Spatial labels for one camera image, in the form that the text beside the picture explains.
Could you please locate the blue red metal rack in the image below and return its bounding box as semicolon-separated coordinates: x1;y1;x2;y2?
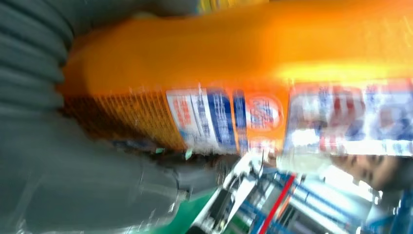
225;171;413;234

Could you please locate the person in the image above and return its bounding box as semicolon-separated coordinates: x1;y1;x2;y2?
329;154;413;195

